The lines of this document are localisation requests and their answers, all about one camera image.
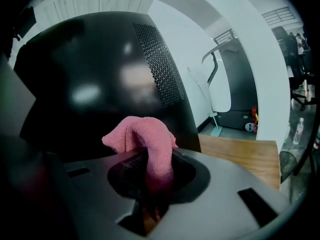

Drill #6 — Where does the large white black machine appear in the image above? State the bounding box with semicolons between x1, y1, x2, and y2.
201;37;260;131

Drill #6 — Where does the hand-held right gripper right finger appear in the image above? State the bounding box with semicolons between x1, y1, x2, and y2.
147;147;293;240

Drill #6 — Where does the black office chair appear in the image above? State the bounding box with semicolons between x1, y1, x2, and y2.
271;25;312;111

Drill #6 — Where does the metal railing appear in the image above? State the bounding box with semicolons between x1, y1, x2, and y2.
212;6;299;45

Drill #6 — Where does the black chest device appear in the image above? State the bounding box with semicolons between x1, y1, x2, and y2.
13;5;38;40

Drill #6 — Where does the large black glossy box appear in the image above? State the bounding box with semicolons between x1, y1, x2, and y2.
13;10;202;164

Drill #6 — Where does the pink cloth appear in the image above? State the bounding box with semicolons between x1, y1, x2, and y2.
101;115;179;195

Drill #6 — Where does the black mesh trash can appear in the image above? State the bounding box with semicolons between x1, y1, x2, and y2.
279;150;299;184

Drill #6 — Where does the wooden platform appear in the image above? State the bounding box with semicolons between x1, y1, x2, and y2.
198;133;282;192

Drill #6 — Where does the white pillar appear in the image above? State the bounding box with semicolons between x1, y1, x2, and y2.
147;0;227;135
179;0;292;151

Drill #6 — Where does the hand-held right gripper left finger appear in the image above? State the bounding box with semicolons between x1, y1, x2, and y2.
44;148;149;240

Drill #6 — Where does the clear plastic bottle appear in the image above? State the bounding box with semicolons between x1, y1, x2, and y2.
292;117;305;146

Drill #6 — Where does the red canister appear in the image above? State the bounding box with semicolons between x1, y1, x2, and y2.
251;105;259;134

